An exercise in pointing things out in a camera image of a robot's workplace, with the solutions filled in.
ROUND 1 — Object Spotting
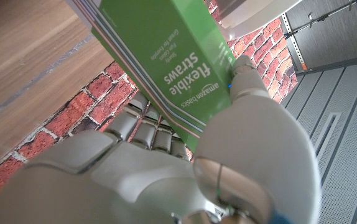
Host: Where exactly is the red brick printed backdrop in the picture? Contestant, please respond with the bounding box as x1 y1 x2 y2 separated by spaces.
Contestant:
0 17 299 213

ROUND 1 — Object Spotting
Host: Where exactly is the metal slotted wall rail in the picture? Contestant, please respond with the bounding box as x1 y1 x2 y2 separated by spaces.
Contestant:
280 12 308 72

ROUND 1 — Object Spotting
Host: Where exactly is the white grey collapsible bucket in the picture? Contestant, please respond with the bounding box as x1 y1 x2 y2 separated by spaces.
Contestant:
208 0 304 42

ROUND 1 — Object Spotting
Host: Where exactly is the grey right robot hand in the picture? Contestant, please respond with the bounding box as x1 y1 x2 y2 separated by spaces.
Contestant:
0 54 322 224

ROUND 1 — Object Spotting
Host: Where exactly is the green straws box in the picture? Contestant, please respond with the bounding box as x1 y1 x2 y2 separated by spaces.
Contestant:
90 0 239 153

